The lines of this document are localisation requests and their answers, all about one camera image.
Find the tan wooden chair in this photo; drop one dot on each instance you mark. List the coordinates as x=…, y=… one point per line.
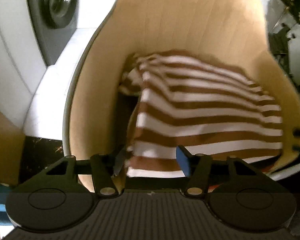
x=190, y=17

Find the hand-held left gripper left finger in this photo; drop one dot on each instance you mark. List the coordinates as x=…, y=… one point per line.
x=120, y=162

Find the cardboard box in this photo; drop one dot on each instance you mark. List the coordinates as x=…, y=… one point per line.
x=5, y=142

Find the white washing machine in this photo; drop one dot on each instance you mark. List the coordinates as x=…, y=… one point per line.
x=57, y=10

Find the brown and pink striped sweater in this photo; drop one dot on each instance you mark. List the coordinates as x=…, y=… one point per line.
x=202, y=110

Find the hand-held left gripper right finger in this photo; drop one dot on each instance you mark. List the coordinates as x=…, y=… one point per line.
x=183, y=160

